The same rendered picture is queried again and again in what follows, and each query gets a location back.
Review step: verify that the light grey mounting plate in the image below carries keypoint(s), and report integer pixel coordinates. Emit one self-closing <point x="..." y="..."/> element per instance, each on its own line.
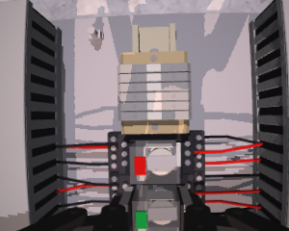
<point x="218" y="46"/>

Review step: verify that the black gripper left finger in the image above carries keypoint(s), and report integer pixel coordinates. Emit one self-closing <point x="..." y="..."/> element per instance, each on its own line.
<point x="111" y="218"/>

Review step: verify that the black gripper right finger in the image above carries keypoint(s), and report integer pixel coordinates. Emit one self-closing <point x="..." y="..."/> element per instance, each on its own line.
<point x="234" y="219"/>

